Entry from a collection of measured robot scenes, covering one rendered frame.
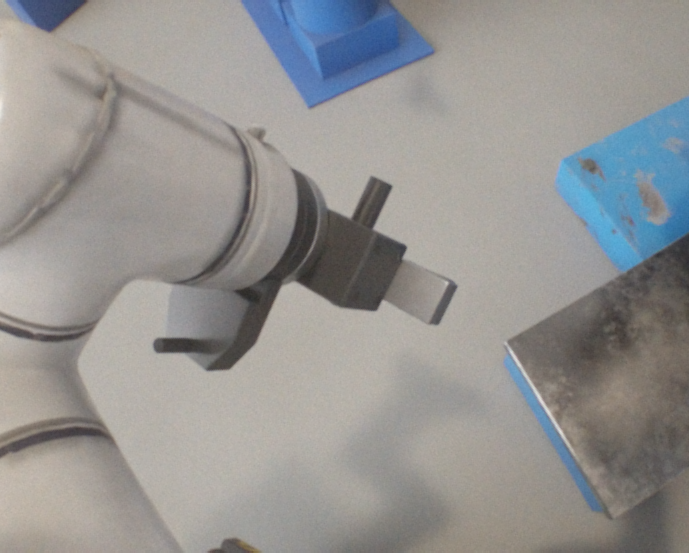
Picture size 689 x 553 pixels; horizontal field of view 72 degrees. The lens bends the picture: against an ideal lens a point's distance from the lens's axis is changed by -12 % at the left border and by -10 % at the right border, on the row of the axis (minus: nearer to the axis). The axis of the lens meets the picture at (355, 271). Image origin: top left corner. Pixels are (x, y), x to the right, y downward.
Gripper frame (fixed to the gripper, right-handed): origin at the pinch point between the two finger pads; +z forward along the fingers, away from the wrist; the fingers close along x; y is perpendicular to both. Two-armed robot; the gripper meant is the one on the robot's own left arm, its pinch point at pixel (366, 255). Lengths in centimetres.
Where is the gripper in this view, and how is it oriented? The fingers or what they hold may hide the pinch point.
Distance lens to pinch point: 44.8
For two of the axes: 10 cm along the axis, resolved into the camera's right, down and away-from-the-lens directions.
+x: -7.9, -4.2, 4.5
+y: 4.3, -9.0, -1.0
